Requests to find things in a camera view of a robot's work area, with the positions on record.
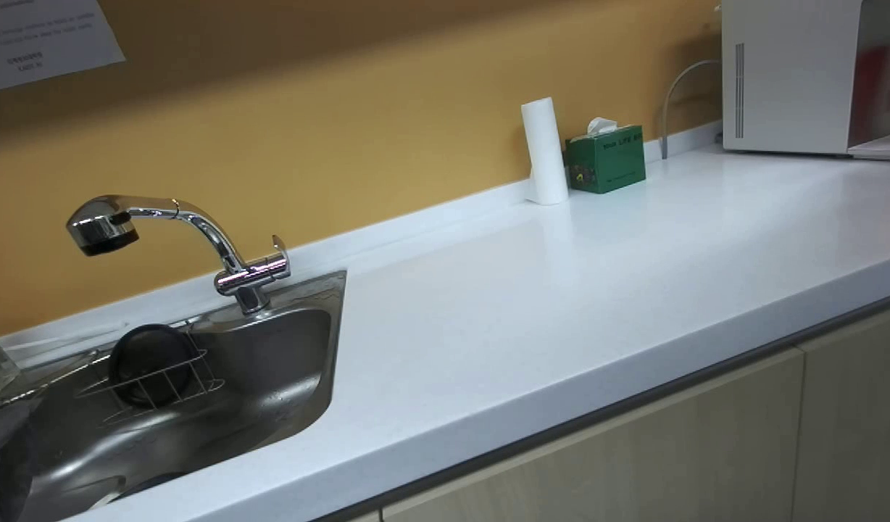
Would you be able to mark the white paper towel roll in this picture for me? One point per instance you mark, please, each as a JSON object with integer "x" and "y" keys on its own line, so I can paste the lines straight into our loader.
{"x": 550, "y": 182}

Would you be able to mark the green tissue box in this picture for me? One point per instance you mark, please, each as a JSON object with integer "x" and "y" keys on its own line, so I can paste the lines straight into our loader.
{"x": 606, "y": 158}

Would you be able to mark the white coffeemaker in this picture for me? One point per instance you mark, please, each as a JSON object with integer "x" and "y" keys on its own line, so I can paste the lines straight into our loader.
{"x": 806, "y": 76}

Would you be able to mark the light wood right cabinet door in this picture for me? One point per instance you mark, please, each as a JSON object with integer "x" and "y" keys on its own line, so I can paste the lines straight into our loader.
{"x": 845, "y": 423}

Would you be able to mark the stainless steel sink basin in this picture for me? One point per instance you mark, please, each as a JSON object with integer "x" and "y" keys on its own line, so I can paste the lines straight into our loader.
{"x": 64, "y": 453}

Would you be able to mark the chrome sink faucet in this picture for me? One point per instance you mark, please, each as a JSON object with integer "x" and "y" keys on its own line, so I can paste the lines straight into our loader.
{"x": 113, "y": 221}

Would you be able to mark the wire sink rack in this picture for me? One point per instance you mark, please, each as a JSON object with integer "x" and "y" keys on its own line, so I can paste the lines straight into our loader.
{"x": 205, "y": 382}

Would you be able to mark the light wood cabinet door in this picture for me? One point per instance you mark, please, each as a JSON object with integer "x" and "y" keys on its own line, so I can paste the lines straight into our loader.
{"x": 845, "y": 423}
{"x": 713, "y": 453}

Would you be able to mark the white paper notice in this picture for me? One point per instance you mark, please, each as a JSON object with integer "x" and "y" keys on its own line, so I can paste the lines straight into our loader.
{"x": 44, "y": 39}

